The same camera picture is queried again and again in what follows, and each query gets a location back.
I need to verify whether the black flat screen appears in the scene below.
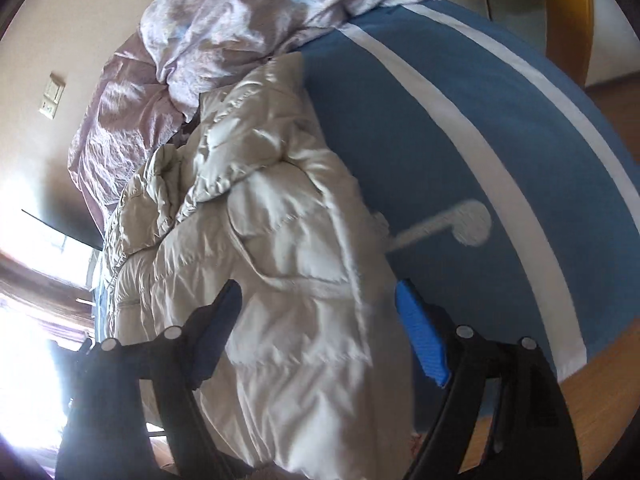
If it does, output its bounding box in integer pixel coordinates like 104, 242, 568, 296
20, 206, 107, 252

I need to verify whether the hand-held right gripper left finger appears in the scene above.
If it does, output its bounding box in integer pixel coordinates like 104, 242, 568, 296
55, 279, 251, 480

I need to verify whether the cream puffer jacket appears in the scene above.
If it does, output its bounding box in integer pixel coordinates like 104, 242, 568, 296
102, 52, 417, 476

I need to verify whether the blue white striped bed sheet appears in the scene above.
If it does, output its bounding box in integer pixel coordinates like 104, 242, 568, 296
92, 0, 640, 441

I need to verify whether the orange wooden door frame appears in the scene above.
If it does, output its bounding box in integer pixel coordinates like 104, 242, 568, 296
544, 0, 597, 88

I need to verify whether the pink lilac pillow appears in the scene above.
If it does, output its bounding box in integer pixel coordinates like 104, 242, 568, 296
67, 35, 203, 243

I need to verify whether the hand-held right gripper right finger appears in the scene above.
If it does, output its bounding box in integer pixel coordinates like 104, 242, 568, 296
394, 279, 584, 480

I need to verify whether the pale lilac crumpled duvet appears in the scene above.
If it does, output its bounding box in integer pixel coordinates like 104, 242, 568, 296
139, 0, 447, 113

